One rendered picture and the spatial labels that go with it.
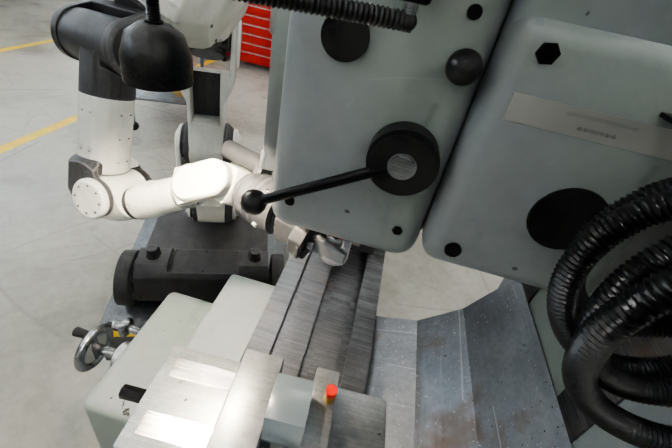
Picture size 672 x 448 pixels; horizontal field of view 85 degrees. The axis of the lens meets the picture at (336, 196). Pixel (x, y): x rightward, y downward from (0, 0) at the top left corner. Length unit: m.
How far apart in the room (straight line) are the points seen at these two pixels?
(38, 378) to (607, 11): 2.02
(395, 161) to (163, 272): 1.17
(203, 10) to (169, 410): 0.65
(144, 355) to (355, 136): 0.77
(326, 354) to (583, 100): 0.59
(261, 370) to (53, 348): 1.56
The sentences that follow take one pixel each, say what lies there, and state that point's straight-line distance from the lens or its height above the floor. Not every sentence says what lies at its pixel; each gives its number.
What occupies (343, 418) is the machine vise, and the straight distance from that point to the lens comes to 0.63.
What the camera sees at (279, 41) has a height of 1.51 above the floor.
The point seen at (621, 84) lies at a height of 1.57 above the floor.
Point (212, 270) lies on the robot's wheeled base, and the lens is 1.41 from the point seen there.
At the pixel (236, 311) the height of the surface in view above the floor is 0.90.
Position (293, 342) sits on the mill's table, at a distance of 0.76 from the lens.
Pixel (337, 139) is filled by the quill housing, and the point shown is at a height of 1.45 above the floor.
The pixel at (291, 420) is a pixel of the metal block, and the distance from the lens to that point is 0.53.
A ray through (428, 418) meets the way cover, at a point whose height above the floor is 0.95.
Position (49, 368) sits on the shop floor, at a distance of 2.03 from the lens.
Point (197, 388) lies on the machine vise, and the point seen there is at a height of 1.05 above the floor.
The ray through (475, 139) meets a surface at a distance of 0.36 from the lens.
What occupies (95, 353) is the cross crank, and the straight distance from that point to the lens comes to 1.18.
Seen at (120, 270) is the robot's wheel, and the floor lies 0.59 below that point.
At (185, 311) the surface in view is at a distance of 1.06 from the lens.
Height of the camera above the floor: 1.61
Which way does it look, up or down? 33 degrees down
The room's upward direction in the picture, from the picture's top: 12 degrees clockwise
